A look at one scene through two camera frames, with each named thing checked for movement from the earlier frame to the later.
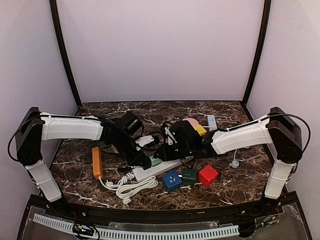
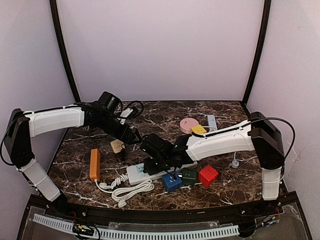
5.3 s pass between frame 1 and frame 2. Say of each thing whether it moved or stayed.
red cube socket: stayed
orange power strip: moved
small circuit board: stayed
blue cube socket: stayed
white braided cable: moved
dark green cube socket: stayed
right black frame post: stayed
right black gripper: moved
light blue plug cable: stayed
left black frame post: stayed
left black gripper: moved
